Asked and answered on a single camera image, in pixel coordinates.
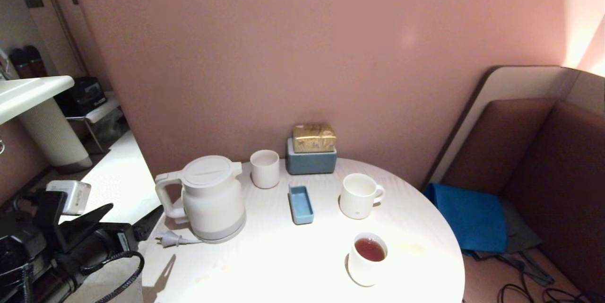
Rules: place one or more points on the low white shelf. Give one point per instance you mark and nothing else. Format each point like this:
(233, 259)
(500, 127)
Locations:
(101, 114)

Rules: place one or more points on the white electric kettle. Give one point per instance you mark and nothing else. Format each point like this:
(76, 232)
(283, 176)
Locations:
(215, 208)

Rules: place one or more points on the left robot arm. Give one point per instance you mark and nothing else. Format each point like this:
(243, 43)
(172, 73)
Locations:
(16, 246)

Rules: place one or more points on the blue-grey box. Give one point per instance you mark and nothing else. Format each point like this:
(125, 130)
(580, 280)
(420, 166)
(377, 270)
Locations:
(309, 163)

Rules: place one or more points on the gold tissue pack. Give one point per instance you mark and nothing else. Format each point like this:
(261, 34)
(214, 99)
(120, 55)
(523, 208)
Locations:
(314, 138)

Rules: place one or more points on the white ribbed cup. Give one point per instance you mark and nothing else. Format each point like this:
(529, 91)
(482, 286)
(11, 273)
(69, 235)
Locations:
(264, 173)

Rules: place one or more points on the grey cloth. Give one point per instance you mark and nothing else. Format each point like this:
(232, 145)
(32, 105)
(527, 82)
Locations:
(517, 229)

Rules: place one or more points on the small blue tray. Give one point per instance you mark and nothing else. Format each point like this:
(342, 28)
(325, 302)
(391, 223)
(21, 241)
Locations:
(301, 204)

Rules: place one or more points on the white sink counter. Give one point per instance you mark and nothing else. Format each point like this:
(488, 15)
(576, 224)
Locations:
(23, 92)

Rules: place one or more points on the dark bottle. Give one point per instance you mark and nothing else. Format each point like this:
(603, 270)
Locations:
(20, 63)
(37, 61)

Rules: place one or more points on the white cup of tea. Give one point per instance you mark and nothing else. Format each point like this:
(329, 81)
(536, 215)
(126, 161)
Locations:
(364, 270)

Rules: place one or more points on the brown booth sofa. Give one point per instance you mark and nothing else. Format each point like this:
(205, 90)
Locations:
(557, 161)

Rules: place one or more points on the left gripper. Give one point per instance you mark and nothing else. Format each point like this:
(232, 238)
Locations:
(101, 244)

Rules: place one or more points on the black appliance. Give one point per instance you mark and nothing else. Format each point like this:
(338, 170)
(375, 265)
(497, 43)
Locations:
(82, 97)

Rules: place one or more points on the white round pedestal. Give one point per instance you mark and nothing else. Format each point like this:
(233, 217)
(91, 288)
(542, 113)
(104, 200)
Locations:
(54, 137)

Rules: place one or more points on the white kettle lid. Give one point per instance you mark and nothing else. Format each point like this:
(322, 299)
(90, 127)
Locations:
(207, 171)

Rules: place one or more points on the grey kettle base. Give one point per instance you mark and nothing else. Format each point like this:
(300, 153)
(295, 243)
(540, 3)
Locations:
(227, 232)

